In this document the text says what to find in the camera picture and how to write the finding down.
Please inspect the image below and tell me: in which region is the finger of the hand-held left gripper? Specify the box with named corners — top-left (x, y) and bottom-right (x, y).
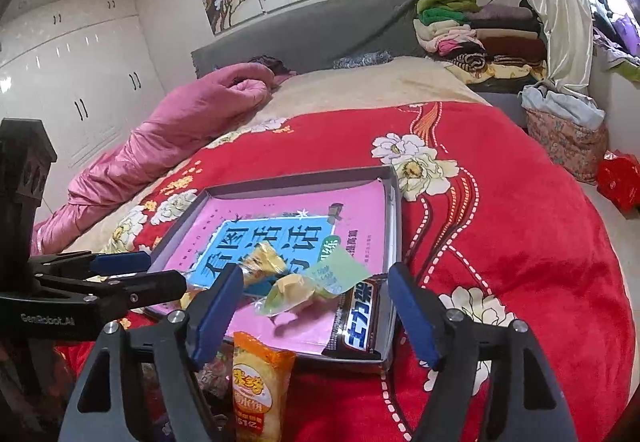
top-left (27, 252), bottom-right (152, 279)
top-left (32, 269), bottom-right (189, 319)

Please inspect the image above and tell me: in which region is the cream satin curtain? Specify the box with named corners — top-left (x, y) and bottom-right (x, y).
top-left (520, 0), bottom-right (594, 96)

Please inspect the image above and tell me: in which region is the floral fabric bag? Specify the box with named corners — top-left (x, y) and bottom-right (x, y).
top-left (525, 106), bottom-right (609, 186)

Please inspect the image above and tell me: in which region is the green translucent pastry packet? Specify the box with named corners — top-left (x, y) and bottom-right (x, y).
top-left (261, 247), bottom-right (369, 319)

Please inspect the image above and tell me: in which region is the stack of folded clothes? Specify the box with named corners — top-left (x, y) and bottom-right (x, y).
top-left (414, 0), bottom-right (549, 83)

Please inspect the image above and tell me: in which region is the yellow bread packet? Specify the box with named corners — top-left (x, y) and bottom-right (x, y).
top-left (185, 241), bottom-right (290, 295)

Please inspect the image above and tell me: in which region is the grey headboard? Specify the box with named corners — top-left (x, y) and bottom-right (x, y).
top-left (191, 0), bottom-right (424, 81)

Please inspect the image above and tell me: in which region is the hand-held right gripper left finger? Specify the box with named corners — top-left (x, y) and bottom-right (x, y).
top-left (60, 264), bottom-right (244, 442)

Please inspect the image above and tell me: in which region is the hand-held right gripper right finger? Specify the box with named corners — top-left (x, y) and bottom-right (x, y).
top-left (387, 262), bottom-right (576, 442)

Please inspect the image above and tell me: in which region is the dark cloth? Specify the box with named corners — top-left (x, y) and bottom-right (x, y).
top-left (245, 54), bottom-right (294, 76)

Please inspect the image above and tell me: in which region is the pink book with blue label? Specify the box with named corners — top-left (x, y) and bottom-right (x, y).
top-left (162, 179), bottom-right (388, 348)

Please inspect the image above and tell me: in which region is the red plastic bag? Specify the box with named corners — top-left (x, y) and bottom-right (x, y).
top-left (596, 151), bottom-right (640, 213)

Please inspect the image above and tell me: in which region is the orange rice cracker packet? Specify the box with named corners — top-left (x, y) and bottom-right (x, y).
top-left (231, 331), bottom-right (297, 442)

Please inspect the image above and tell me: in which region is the shallow grey cardboard box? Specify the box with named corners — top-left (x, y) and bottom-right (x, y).
top-left (144, 166), bottom-right (404, 369)

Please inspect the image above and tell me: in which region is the dark patterned pillow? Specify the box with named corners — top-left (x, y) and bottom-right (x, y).
top-left (334, 50), bottom-right (394, 70)

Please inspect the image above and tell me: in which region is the black chocolate bar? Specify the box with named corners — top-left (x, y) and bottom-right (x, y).
top-left (322, 274), bottom-right (389, 358)

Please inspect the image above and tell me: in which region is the red floral blanket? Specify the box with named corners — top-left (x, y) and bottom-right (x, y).
top-left (55, 100), bottom-right (624, 442)

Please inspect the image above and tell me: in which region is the pile of clothes on windowsill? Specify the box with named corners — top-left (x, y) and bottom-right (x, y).
top-left (592, 12), bottom-right (640, 83)

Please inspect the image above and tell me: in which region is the white wardrobe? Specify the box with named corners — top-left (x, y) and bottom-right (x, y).
top-left (0, 0), bottom-right (169, 223)

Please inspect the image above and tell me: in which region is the light blue cloth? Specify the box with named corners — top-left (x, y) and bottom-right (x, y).
top-left (520, 84), bottom-right (607, 131)

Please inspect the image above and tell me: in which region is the pink quilt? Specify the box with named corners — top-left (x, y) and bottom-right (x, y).
top-left (32, 62), bottom-right (279, 256)

